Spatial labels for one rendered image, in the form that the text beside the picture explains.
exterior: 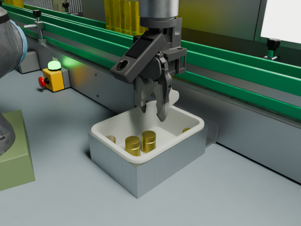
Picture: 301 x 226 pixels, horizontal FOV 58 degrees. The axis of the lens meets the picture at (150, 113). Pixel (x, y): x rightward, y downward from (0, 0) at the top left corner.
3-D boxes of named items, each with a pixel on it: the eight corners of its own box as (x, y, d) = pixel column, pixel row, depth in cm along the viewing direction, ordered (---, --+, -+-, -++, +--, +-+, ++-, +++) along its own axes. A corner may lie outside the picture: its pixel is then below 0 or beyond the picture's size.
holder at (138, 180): (217, 144, 70) (221, 118, 66) (137, 199, 54) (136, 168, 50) (169, 120, 81) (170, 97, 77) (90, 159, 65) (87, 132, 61)
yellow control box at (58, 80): (70, 88, 103) (68, 69, 99) (52, 93, 98) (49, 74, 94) (62, 83, 107) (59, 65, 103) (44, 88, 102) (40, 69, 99)
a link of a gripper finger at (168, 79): (174, 102, 55) (169, 58, 52) (169, 104, 54) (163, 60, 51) (158, 99, 58) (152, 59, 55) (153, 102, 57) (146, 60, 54)
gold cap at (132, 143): (132, 162, 61) (131, 145, 59) (122, 155, 63) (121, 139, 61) (144, 155, 63) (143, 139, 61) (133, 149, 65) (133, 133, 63)
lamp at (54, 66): (63, 69, 99) (62, 61, 98) (52, 72, 96) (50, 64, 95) (58, 66, 102) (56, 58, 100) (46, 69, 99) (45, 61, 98)
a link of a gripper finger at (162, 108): (186, 115, 60) (180, 75, 57) (168, 125, 56) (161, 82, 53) (175, 114, 62) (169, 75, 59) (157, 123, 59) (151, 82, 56)
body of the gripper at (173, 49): (186, 75, 58) (190, 17, 53) (158, 86, 53) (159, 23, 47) (160, 67, 63) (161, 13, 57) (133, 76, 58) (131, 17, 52)
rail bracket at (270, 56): (280, 88, 71) (293, 36, 64) (268, 96, 66) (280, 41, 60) (265, 84, 73) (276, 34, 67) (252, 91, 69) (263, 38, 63)
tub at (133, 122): (205, 151, 67) (209, 121, 62) (137, 198, 53) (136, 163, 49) (156, 125, 78) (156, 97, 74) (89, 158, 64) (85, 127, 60)
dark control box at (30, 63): (40, 70, 120) (36, 51, 116) (22, 74, 115) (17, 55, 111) (33, 66, 125) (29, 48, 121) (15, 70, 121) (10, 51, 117)
